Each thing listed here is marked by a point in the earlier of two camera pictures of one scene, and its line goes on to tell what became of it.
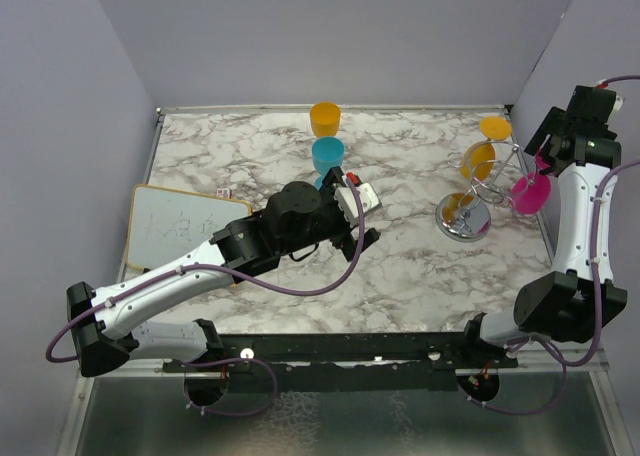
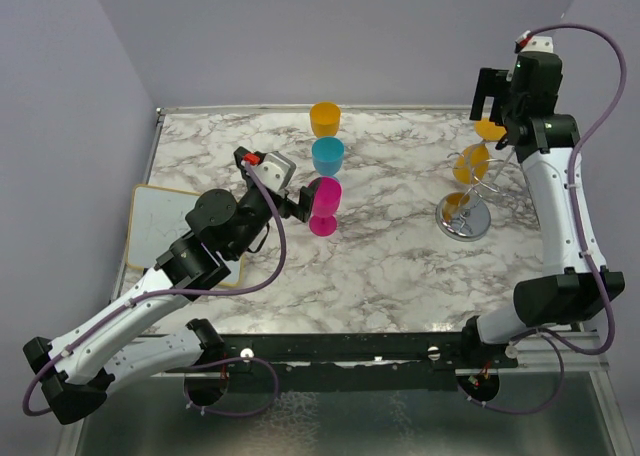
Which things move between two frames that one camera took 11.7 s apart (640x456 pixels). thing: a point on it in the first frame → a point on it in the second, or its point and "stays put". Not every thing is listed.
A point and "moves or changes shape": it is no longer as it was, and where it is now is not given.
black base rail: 345,363 stays put
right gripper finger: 550,126 → 492,82
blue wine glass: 327,152 stays put
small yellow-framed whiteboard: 166,224 stays put
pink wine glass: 530,192 moves or changes shape
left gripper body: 332,222 → 256,208
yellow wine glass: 325,119 stays put
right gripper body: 561,132 → 511,110
